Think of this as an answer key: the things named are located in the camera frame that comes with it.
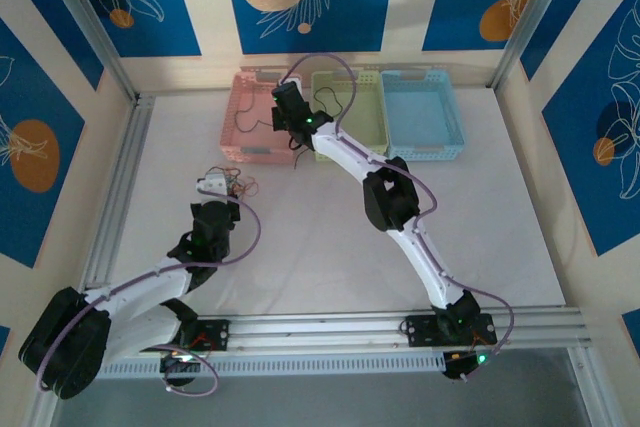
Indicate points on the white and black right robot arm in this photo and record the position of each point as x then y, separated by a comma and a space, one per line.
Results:
345, 152

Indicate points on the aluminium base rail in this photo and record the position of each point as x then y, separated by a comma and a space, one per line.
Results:
320, 332

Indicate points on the blue perforated plastic basket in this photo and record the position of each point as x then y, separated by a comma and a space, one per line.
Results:
420, 112

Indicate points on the pink perforated plastic basket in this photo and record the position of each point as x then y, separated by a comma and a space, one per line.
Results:
260, 143

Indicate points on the green perforated plastic basket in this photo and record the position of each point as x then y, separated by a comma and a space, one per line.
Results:
370, 112

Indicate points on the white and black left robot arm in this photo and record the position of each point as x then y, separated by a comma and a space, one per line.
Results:
145, 287

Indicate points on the aluminium lower frame rail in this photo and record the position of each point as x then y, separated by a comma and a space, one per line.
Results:
42, 414
585, 387

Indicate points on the aluminium corner post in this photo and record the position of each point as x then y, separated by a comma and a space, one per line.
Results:
90, 12
530, 12

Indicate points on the aluminium side rail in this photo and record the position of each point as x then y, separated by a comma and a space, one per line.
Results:
125, 157

